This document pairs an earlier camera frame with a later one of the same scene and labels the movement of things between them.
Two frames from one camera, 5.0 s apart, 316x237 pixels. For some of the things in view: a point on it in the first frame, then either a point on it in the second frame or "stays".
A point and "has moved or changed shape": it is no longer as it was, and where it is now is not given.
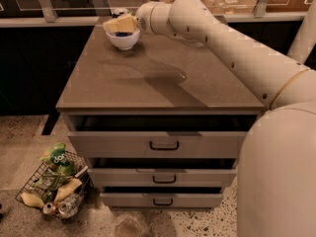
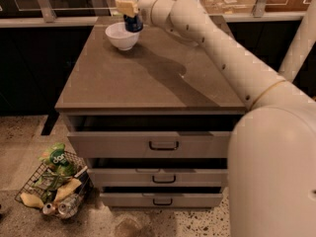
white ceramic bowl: (123, 42) stays
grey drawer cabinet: (162, 123) stays
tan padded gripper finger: (123, 24) -> (127, 6)
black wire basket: (60, 188) stays
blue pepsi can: (123, 34) has moved or changed shape
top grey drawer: (159, 136) stays
